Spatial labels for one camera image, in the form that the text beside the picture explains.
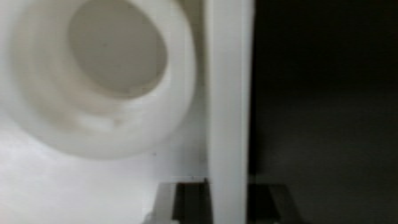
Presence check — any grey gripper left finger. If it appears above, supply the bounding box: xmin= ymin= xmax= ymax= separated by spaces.
xmin=142 ymin=182 xmax=176 ymax=224

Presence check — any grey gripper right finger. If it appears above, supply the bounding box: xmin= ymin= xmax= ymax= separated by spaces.
xmin=268 ymin=184 xmax=305 ymax=224

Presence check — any white square table top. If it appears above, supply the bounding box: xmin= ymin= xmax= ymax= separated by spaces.
xmin=0 ymin=0 xmax=254 ymax=224

